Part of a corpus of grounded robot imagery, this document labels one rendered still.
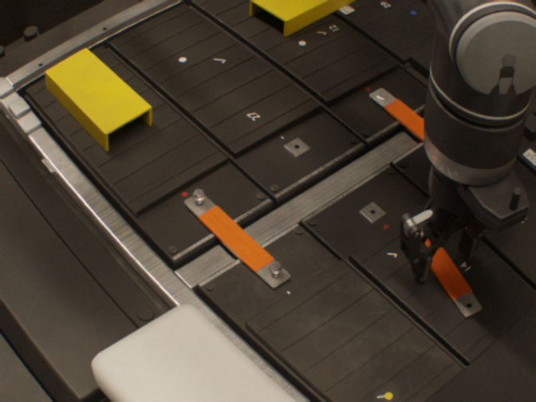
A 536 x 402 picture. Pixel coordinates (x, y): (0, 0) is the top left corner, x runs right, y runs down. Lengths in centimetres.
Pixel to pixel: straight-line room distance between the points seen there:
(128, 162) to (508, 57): 55
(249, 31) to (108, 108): 25
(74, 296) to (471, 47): 45
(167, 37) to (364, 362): 56
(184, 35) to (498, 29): 66
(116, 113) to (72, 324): 36
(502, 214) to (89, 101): 55
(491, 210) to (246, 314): 30
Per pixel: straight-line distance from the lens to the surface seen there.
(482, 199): 102
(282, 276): 118
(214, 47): 143
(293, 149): 130
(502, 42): 90
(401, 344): 113
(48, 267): 106
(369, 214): 124
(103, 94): 132
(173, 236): 122
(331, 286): 117
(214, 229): 121
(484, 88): 93
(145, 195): 124
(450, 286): 118
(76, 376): 98
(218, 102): 135
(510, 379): 112
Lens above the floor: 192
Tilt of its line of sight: 48 degrees down
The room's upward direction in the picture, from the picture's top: 4 degrees clockwise
